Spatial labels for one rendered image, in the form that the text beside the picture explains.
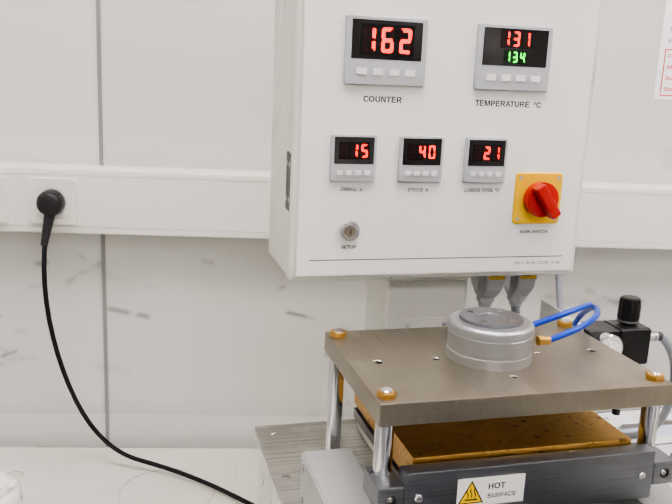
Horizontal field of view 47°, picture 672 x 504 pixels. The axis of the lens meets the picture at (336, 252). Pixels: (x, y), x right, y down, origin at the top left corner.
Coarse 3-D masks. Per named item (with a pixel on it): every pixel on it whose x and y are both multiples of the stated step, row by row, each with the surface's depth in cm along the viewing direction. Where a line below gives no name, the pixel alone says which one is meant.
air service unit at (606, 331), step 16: (624, 304) 91; (640, 304) 91; (608, 320) 94; (624, 320) 91; (592, 336) 89; (608, 336) 88; (624, 336) 90; (640, 336) 91; (656, 336) 93; (624, 352) 91; (640, 352) 92
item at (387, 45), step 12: (372, 24) 76; (384, 24) 76; (360, 36) 76; (372, 36) 76; (384, 36) 76; (396, 36) 76; (408, 36) 77; (360, 48) 76; (372, 48) 76; (384, 48) 76; (396, 48) 77; (408, 48) 77
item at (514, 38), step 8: (504, 32) 79; (512, 32) 79; (520, 32) 80; (528, 32) 80; (504, 40) 79; (512, 40) 80; (520, 40) 80; (528, 40) 80; (520, 48) 80; (528, 48) 80
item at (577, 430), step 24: (360, 408) 78; (408, 432) 68; (432, 432) 68; (456, 432) 68; (480, 432) 69; (504, 432) 69; (528, 432) 69; (552, 432) 69; (576, 432) 69; (600, 432) 70; (408, 456) 64; (432, 456) 64; (456, 456) 64; (480, 456) 65
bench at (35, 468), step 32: (0, 448) 126; (32, 448) 127; (64, 448) 127; (96, 448) 127; (128, 448) 128; (160, 448) 128; (192, 448) 129; (224, 448) 129; (256, 448) 130; (32, 480) 117; (64, 480) 117; (96, 480) 118; (128, 480) 118; (160, 480) 118; (192, 480) 119; (224, 480) 119; (256, 480) 120
